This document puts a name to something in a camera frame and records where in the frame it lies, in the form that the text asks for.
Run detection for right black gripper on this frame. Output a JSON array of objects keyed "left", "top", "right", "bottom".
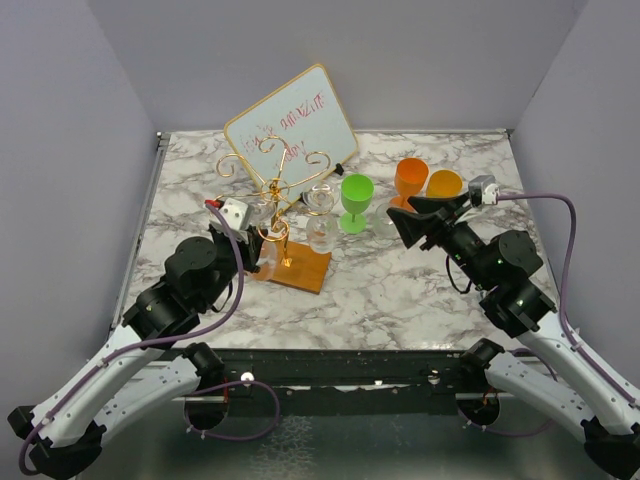
[{"left": 387, "top": 190, "right": 496, "bottom": 290}]

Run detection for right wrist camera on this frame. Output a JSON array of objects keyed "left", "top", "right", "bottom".
[{"left": 468, "top": 175, "right": 499, "bottom": 208}]

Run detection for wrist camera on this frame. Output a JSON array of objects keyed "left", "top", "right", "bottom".
[
  {"left": 205, "top": 198, "right": 251, "bottom": 232},
  {"left": 468, "top": 175, "right": 499, "bottom": 208}
]

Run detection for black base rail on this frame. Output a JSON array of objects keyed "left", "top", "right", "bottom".
[{"left": 191, "top": 348, "right": 489, "bottom": 418}]

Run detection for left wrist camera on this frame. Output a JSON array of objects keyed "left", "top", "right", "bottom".
[{"left": 205, "top": 198, "right": 251, "bottom": 232}]

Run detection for gold wire glass rack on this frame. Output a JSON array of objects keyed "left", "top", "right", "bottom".
[{"left": 215, "top": 135, "right": 332, "bottom": 294}]

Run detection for green plastic wine glass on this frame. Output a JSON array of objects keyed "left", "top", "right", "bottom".
[{"left": 340, "top": 174, "right": 374, "bottom": 234}]

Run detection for white board yellow frame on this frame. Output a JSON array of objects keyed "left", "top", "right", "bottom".
[{"left": 223, "top": 64, "right": 358, "bottom": 185}]

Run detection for clear glass hanging on rack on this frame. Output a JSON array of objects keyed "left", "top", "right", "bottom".
[{"left": 302, "top": 181, "right": 338, "bottom": 254}]

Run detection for clear smooth wine glass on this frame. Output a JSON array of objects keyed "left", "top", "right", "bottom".
[{"left": 250, "top": 199, "right": 278, "bottom": 281}]

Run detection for clear ribbed goblet glass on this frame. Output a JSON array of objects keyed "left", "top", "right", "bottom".
[{"left": 372, "top": 202, "right": 399, "bottom": 247}]

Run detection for yellow plastic wine glass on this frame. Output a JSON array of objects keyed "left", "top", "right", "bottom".
[{"left": 425, "top": 170, "right": 463, "bottom": 198}]

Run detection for orange plastic wine glass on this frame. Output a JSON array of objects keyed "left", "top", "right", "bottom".
[{"left": 390, "top": 157, "right": 429, "bottom": 210}]

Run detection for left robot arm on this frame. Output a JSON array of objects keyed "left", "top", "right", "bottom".
[{"left": 8, "top": 225, "right": 263, "bottom": 479}]

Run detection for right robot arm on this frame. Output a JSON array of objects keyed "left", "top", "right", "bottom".
[{"left": 387, "top": 192, "right": 639, "bottom": 479}]

